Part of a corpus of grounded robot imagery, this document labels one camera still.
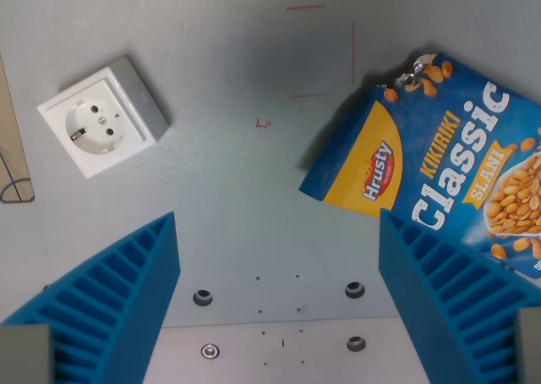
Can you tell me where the white electrical wall socket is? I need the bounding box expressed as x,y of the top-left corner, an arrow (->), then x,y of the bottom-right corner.
36,54 -> 171,180

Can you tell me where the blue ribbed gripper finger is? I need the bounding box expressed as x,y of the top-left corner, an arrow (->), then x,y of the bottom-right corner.
378,208 -> 541,384
0,211 -> 183,384

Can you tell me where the grey metal base plate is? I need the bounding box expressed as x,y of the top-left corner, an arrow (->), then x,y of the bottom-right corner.
143,315 -> 434,384

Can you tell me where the blue peanut snack bag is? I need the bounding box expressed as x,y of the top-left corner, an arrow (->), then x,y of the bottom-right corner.
298,51 -> 541,280

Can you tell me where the brown cardboard sheet with drawing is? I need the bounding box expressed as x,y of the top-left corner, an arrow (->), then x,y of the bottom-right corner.
0,52 -> 36,205

